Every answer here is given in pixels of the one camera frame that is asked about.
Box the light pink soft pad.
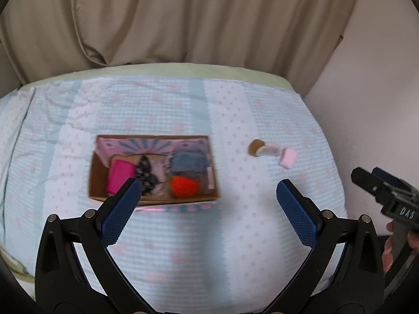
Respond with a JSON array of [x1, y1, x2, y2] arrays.
[[279, 147, 297, 169]]

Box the brown plush toy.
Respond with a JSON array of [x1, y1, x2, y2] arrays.
[[248, 139, 281, 157]]

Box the magenta pouch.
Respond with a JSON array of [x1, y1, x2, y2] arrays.
[[107, 160, 135, 195]]

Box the black patterned cloth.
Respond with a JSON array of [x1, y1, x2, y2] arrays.
[[134, 155, 159, 196]]

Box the orange knitted ball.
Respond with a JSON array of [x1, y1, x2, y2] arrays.
[[170, 176, 200, 199]]

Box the grey blue knit cloth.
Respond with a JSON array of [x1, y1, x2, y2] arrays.
[[170, 152, 208, 178]]

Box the person's right hand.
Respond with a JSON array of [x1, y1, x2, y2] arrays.
[[382, 230, 419, 272]]

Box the blue checkered floral bedsheet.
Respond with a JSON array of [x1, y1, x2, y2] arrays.
[[1, 76, 347, 313]]

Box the cardboard box pink lining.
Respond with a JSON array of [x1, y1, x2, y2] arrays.
[[88, 135, 219, 211]]

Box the beige curtain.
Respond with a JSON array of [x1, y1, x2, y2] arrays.
[[1, 0, 356, 94]]

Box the green mattress sheet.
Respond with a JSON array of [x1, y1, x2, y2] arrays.
[[21, 63, 293, 91]]

